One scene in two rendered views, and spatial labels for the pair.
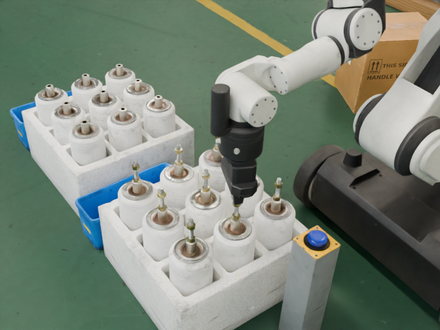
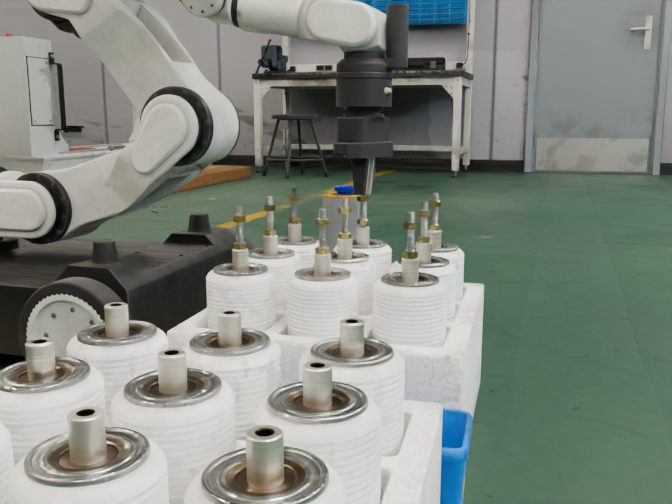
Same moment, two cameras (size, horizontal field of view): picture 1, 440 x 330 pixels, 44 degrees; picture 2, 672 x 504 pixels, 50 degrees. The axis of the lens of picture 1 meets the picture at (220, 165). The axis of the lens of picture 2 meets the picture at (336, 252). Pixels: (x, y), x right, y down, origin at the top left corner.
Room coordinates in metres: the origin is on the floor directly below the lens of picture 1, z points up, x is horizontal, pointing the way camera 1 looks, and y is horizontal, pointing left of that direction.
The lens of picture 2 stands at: (1.63, 0.86, 0.46)
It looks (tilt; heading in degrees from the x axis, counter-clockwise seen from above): 11 degrees down; 232
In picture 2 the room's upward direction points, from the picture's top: straight up
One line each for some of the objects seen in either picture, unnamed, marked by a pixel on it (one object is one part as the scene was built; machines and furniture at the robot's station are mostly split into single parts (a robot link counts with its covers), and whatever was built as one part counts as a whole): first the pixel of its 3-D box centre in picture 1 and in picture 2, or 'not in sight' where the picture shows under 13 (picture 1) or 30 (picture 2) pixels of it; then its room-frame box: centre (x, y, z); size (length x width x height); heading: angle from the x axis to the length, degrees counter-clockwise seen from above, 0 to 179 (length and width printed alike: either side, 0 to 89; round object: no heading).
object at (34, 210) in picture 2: not in sight; (39, 203); (1.21, -0.69, 0.28); 0.21 x 0.20 x 0.13; 125
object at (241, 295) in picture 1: (204, 246); (344, 360); (0.97, 0.03, 0.09); 0.39 x 0.39 x 0.18; 37
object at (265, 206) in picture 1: (275, 208); (294, 241); (0.95, -0.13, 0.25); 0.08 x 0.08 x 0.01
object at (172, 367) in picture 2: (103, 95); (172, 372); (1.40, 0.35, 0.26); 0.02 x 0.02 x 0.03
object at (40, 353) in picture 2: (138, 85); (41, 360); (1.48, 0.26, 0.26); 0.02 x 0.02 x 0.03
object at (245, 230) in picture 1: (235, 228); (362, 244); (0.88, -0.04, 0.25); 0.08 x 0.08 x 0.01
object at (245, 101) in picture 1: (239, 110); (373, 44); (0.86, -0.03, 0.57); 0.11 x 0.11 x 0.11; 34
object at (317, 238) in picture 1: (317, 239); (345, 191); (0.79, -0.20, 0.32); 0.04 x 0.04 x 0.02
